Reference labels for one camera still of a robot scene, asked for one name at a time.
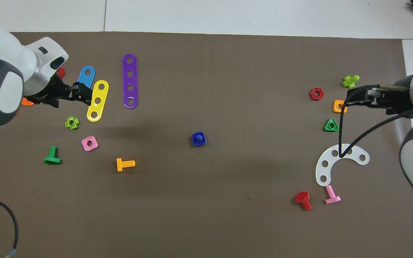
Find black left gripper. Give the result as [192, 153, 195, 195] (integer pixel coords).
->
[27, 75, 93, 108]

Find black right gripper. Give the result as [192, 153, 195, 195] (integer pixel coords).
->
[342, 85, 413, 115]

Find blue square plastic nut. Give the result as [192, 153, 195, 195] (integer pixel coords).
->
[192, 132, 207, 147]

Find lime green cross screw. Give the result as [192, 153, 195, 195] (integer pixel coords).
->
[342, 75, 360, 89]

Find green triangular plastic nut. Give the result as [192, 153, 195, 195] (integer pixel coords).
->
[323, 118, 340, 132]

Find pink square plastic nut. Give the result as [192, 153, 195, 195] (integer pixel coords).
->
[82, 136, 99, 152]

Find green plastic screw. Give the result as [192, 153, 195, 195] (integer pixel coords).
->
[44, 146, 61, 165]

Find orange plastic screw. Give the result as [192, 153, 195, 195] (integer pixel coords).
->
[117, 158, 136, 172]

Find pink plastic screw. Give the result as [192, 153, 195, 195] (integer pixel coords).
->
[325, 185, 341, 205]

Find red plastic screw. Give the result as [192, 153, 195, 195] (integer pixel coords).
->
[295, 191, 312, 211]

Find blue two-hole plastic strip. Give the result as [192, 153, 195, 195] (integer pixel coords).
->
[77, 66, 96, 89]

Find yellow three-hole plastic strip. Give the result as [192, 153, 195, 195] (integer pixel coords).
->
[86, 80, 109, 122]

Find purple four-hole plastic strip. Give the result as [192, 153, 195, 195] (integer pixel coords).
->
[122, 54, 138, 109]

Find white curved perforated strip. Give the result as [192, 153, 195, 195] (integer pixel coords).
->
[315, 144, 370, 187]

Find brown table mat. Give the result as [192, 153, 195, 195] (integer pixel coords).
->
[0, 32, 413, 258]

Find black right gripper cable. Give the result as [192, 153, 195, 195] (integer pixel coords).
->
[338, 84, 413, 158]

